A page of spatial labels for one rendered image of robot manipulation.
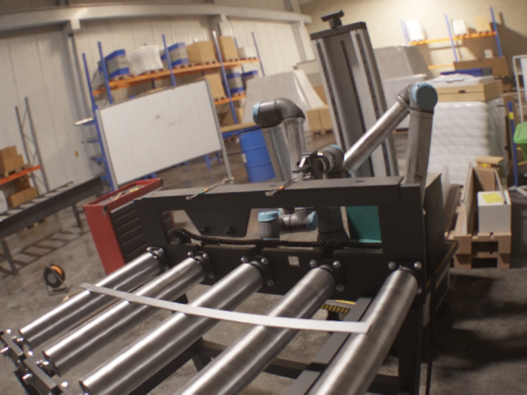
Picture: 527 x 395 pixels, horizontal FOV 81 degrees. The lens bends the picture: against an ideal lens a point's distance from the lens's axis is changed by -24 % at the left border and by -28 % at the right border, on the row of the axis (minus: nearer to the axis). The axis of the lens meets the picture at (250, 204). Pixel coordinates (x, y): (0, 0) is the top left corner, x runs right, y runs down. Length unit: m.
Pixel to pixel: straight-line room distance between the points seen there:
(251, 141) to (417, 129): 5.37
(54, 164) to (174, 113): 6.45
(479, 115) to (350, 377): 3.67
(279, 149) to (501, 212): 1.69
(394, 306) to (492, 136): 3.48
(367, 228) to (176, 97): 4.53
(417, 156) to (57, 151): 11.09
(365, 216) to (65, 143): 10.75
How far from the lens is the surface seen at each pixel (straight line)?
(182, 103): 6.21
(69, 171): 12.11
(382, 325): 0.98
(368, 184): 1.19
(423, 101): 1.63
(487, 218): 2.88
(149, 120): 6.03
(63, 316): 1.63
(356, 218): 2.21
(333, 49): 2.14
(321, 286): 1.24
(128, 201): 3.56
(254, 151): 6.85
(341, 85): 2.14
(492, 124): 4.33
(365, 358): 0.89
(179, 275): 1.58
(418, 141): 1.66
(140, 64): 12.88
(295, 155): 1.90
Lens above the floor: 1.49
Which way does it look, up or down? 15 degrees down
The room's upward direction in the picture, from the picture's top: 14 degrees counter-clockwise
